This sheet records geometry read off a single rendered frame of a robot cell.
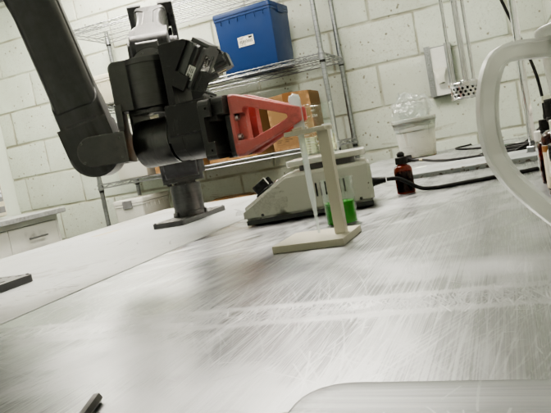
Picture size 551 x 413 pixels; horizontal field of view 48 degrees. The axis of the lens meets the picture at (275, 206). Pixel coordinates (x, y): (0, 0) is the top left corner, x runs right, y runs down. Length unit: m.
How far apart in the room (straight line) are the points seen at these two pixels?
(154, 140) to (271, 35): 2.57
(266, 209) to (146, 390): 0.63
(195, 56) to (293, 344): 0.43
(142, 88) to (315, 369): 0.49
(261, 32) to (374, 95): 0.69
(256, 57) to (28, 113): 1.82
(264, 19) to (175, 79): 2.58
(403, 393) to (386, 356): 0.16
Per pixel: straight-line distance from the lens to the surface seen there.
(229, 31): 3.37
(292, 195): 0.94
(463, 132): 3.40
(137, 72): 0.75
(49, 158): 4.43
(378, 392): 0.17
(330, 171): 0.67
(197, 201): 1.28
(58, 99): 0.75
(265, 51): 3.28
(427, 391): 0.16
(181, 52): 0.72
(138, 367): 0.39
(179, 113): 0.71
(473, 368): 0.30
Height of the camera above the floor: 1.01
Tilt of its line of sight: 5 degrees down
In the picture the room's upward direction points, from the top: 11 degrees counter-clockwise
